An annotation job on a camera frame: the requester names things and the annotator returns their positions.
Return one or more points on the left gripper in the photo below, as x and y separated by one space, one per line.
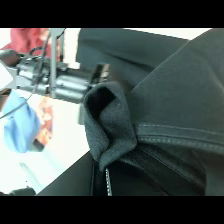
71 87

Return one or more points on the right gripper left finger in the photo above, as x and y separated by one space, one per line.
71 180

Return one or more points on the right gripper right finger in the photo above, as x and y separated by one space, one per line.
133 183

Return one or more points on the black T-shirt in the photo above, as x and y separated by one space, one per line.
173 100

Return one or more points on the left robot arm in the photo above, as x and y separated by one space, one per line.
23 71

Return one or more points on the red garment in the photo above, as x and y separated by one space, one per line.
28 41

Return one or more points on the blue garment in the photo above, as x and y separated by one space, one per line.
21 128

